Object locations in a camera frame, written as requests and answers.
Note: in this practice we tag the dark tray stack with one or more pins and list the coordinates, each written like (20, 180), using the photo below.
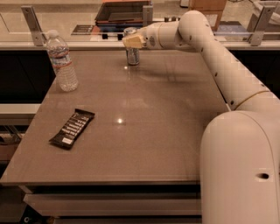
(121, 12)

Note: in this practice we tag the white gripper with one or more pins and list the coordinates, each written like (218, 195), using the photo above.
(150, 38)

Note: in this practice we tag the metal bracket post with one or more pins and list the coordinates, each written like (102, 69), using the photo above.
(258, 28)
(147, 14)
(33, 24)

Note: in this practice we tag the middle metal bracket post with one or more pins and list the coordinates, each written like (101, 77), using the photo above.
(147, 14)

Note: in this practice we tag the clear plastic water bottle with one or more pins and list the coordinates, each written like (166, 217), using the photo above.
(59, 54)

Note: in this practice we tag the silver redbull can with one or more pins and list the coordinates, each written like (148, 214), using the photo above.
(131, 53)

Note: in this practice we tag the cardboard box with label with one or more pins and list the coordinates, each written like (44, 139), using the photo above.
(212, 9)

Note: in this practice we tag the black rxbar chocolate bar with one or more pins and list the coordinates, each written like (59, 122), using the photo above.
(72, 129)

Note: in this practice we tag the left metal bracket post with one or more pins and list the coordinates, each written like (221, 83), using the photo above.
(33, 24)

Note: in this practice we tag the right metal bracket post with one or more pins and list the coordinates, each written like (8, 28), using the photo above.
(258, 28)

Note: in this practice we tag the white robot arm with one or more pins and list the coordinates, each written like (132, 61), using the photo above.
(240, 150)

